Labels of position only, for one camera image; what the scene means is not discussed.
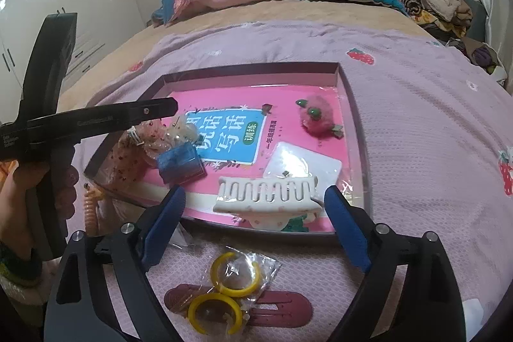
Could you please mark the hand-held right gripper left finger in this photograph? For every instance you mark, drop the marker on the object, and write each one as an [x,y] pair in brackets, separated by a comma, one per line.
[164,224]

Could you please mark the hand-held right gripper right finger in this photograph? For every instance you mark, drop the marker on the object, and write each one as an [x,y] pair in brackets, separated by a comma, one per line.
[348,226]

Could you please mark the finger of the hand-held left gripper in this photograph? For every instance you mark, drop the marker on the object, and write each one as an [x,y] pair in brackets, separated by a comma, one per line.
[120,115]
[50,65]

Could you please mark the sheer dotted bow hair clip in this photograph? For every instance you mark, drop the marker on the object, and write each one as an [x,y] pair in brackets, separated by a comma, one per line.
[128,161]

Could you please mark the small blue box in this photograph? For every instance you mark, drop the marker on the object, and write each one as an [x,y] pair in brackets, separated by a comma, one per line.
[178,163]

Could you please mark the yellow hoop earring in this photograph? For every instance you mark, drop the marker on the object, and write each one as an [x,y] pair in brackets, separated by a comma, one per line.
[215,266]
[194,310]

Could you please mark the white earring card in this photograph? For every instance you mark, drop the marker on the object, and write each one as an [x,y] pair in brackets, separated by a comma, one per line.
[316,163]

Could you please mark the white claw hair clip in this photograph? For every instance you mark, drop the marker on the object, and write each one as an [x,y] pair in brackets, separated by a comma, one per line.
[260,205]

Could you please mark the maroon snap hair clip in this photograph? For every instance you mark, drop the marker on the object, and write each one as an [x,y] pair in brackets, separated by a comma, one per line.
[280,306]

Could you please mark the pink fluffy hair clip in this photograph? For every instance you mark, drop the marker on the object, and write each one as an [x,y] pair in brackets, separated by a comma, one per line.
[318,113]

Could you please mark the shallow cardboard box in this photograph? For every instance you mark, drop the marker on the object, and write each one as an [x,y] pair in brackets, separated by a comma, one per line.
[256,74]

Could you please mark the person's left forearm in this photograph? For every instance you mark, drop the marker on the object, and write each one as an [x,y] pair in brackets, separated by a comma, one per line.
[18,264]

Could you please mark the person's left hand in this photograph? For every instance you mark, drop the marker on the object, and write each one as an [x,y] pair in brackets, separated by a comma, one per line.
[16,201]

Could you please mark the clear plastic packet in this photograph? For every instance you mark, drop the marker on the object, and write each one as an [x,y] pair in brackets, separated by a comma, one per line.
[184,238]

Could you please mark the small clear earring bag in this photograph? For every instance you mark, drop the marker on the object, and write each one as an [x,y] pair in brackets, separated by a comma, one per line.
[268,266]

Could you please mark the pink book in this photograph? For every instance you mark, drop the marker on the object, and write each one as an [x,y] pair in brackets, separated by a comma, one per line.
[288,133]

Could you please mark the purple printed blanket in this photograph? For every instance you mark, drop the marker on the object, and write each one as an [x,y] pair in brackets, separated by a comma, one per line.
[421,125]

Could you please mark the tan bedsheet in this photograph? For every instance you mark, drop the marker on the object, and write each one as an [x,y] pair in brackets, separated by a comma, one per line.
[240,11]

